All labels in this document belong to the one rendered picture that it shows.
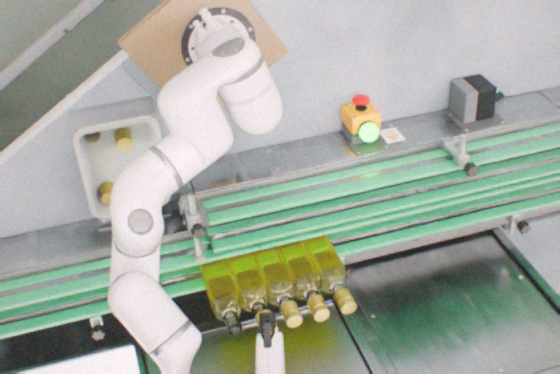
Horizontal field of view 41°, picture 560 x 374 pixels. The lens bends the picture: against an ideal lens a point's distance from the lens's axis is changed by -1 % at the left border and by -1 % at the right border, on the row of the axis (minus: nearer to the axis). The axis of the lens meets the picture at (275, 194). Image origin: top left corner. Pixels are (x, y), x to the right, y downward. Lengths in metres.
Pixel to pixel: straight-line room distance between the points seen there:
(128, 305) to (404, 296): 0.79
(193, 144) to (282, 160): 0.46
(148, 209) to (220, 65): 0.26
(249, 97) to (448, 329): 0.75
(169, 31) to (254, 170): 0.36
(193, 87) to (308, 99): 0.54
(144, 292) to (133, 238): 0.09
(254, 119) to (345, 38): 0.45
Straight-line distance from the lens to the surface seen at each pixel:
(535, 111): 1.92
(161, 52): 1.56
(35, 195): 1.73
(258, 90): 1.29
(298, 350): 1.64
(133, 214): 1.21
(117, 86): 1.61
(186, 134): 1.26
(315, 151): 1.72
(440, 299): 1.81
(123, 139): 1.59
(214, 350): 1.66
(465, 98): 1.80
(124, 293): 1.22
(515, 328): 1.77
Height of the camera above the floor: 2.19
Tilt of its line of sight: 52 degrees down
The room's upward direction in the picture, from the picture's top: 153 degrees clockwise
